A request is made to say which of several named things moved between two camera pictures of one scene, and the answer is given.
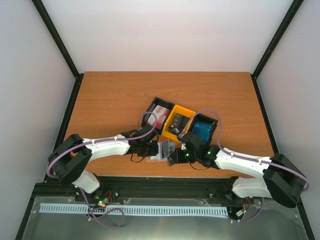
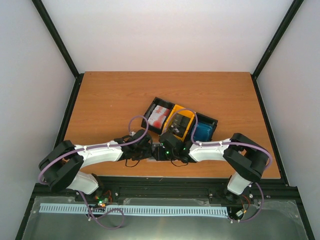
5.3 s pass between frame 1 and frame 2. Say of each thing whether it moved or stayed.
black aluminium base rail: stayed
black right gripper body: moved
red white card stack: stayed
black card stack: stayed
